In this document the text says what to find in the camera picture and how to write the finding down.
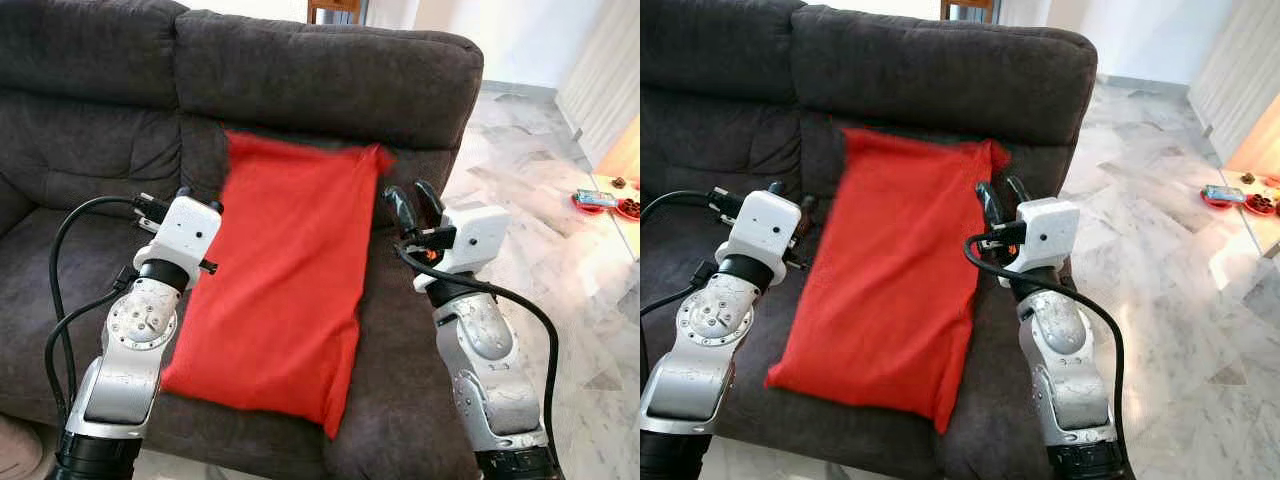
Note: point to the red bowl with dark snacks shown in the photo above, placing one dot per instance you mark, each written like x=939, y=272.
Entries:
x=630, y=208
x=1263, y=206

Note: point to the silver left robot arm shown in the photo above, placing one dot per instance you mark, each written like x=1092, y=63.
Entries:
x=125, y=370
x=705, y=370

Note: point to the red pillow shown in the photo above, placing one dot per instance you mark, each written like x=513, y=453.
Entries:
x=885, y=290
x=275, y=290

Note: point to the red bowl with blue packet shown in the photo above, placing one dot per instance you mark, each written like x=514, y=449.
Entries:
x=1224, y=195
x=595, y=200

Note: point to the pale pink cushion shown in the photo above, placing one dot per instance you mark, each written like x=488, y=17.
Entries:
x=18, y=450

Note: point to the brown wooden chair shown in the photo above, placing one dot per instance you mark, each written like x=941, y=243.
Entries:
x=335, y=10
x=967, y=8

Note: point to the white pleated curtain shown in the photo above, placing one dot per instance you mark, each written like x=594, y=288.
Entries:
x=605, y=70
x=1240, y=70

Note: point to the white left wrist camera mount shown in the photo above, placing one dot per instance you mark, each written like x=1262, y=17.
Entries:
x=775, y=235
x=190, y=240

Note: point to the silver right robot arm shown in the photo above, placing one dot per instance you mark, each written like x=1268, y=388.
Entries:
x=1075, y=380
x=495, y=380

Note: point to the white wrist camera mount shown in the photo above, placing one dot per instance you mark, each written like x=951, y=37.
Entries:
x=190, y=240
x=475, y=240
x=775, y=235
x=1045, y=235

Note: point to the large dark grey sofa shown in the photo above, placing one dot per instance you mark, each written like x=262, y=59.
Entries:
x=940, y=75
x=330, y=80

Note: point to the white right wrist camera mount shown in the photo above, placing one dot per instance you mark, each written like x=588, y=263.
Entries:
x=475, y=240
x=1045, y=235

